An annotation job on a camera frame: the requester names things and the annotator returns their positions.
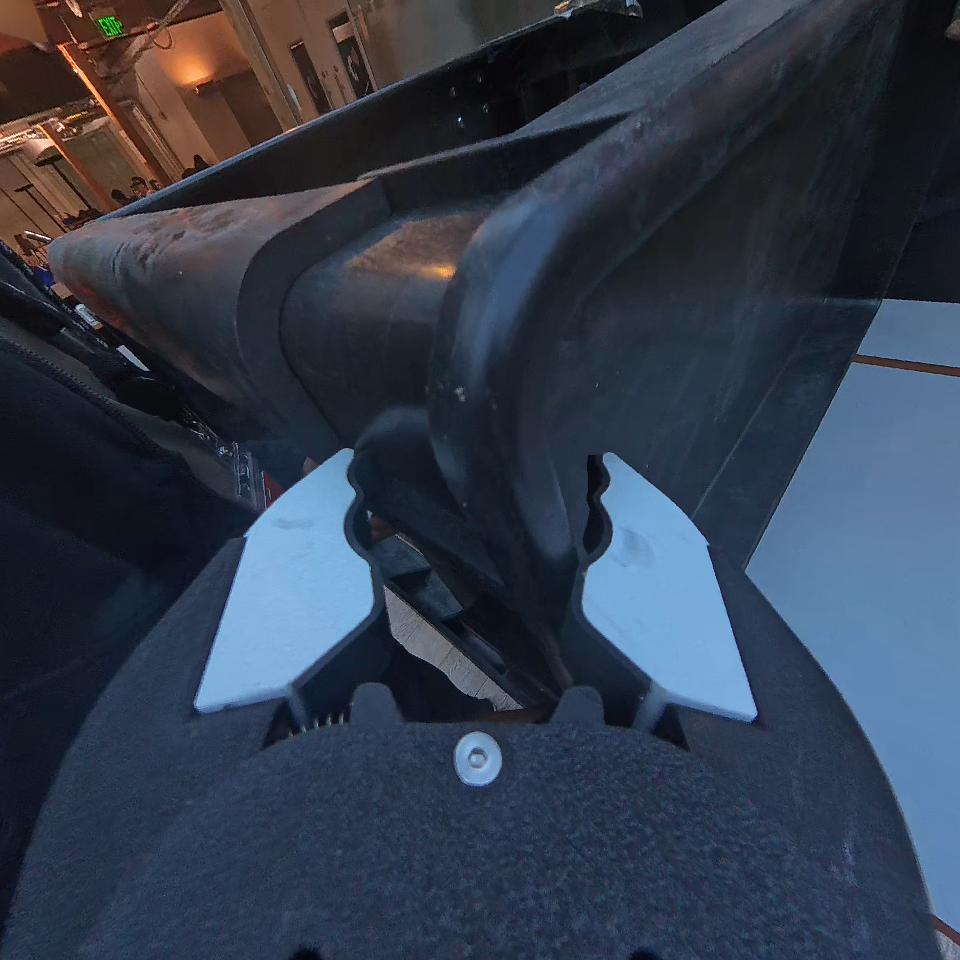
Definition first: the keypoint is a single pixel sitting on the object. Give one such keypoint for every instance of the white desk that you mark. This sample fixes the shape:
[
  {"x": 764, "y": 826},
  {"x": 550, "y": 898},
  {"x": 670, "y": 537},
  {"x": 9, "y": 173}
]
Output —
[{"x": 862, "y": 540}]

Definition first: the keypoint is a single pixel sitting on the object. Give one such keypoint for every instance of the wall lamp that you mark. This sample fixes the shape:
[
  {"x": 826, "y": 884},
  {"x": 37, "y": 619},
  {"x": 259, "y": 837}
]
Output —
[{"x": 204, "y": 85}]

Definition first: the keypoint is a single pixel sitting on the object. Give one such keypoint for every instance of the dark wall poster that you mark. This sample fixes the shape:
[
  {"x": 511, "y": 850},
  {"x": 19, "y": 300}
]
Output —
[
  {"x": 352, "y": 56},
  {"x": 310, "y": 75}
]

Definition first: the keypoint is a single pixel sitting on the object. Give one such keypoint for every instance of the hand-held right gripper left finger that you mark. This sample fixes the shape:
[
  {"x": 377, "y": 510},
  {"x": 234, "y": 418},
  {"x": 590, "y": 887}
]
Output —
[{"x": 292, "y": 585}]

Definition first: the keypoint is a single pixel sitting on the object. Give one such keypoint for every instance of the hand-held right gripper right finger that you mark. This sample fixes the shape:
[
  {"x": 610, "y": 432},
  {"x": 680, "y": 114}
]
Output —
[{"x": 660, "y": 600}]

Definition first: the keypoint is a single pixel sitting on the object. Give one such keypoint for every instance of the large black plastic bin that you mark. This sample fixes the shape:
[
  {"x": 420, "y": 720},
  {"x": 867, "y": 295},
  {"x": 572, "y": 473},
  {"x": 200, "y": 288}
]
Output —
[{"x": 675, "y": 285}]

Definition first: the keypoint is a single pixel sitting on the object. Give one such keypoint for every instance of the orange tape strip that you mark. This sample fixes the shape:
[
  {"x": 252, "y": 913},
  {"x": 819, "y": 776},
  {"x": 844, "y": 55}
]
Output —
[{"x": 911, "y": 366}]

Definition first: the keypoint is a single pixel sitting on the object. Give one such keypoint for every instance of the green exit sign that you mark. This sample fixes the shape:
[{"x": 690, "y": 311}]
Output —
[{"x": 110, "y": 26}]

